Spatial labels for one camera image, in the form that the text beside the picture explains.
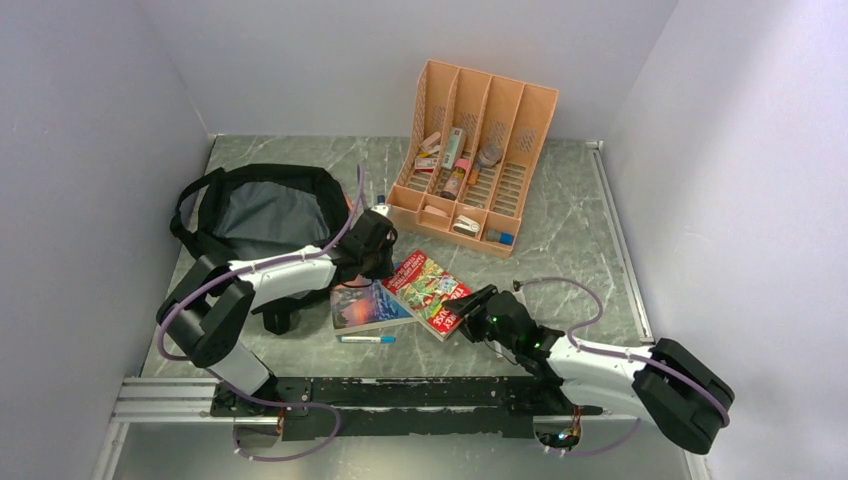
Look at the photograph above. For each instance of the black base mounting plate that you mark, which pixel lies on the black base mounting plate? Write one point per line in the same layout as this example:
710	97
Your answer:
351	406

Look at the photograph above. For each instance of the brown bottle pink cap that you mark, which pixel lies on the brown bottle pink cap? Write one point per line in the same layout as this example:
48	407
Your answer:
452	185

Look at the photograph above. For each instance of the sunset cover book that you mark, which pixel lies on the sunset cover book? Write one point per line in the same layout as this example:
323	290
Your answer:
362	305

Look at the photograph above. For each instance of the green white box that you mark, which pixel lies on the green white box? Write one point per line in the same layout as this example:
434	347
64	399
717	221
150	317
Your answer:
453	147

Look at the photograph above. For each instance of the pink eraser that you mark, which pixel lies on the pink eraser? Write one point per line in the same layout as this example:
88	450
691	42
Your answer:
430	141

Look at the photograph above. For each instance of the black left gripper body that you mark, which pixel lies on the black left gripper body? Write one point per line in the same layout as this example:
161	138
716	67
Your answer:
379	264

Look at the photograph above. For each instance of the red treehouse book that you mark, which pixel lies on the red treehouse book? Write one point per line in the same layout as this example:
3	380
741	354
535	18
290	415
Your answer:
422	286

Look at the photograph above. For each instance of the blue white pen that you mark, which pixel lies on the blue white pen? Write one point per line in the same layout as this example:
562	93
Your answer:
355	339

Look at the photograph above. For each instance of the blue capped small item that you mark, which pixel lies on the blue capped small item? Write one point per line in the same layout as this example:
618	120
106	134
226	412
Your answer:
500	237

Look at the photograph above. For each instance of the orange glue stick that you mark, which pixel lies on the orange glue stick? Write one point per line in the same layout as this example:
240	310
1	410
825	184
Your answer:
473	174

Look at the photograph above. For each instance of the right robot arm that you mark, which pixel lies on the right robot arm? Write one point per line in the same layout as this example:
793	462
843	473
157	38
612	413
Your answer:
663	384

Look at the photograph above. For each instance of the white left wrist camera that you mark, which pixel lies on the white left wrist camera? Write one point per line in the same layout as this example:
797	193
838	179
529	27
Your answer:
381	209

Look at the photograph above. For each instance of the white stapler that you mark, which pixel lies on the white stapler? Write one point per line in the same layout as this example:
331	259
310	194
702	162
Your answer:
466	226

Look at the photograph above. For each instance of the pink white small box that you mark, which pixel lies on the pink white small box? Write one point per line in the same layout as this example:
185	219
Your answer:
425	164

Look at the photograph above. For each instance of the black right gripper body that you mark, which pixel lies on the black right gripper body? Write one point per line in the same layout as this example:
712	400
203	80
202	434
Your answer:
479	324

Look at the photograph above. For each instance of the black student backpack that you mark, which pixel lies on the black student backpack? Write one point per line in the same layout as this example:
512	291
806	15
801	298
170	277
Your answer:
259	211

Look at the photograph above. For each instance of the orange plastic desk organizer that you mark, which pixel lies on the orange plastic desk organizer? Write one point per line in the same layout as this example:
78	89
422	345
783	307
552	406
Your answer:
490	108

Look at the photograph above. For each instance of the grey round jar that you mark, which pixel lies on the grey round jar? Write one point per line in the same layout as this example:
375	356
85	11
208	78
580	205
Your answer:
489	155

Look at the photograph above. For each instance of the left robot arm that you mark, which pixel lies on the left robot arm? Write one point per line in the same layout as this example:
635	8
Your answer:
205	314

